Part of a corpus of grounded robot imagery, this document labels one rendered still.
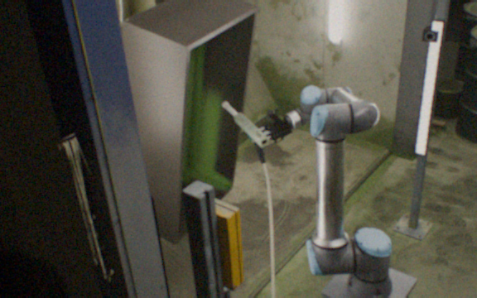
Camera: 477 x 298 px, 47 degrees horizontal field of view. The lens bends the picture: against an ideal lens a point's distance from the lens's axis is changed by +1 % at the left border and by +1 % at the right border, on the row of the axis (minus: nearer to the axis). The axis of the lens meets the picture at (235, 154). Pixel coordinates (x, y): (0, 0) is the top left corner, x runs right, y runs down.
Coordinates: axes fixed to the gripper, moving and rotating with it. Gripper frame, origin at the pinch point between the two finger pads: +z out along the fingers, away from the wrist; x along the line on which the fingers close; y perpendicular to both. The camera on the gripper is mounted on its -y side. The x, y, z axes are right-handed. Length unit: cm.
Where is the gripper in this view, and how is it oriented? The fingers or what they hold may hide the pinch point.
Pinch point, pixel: (252, 136)
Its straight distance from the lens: 265.6
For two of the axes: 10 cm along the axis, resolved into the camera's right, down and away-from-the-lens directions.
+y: 2.7, 7.7, 5.8
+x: -4.2, -4.5, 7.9
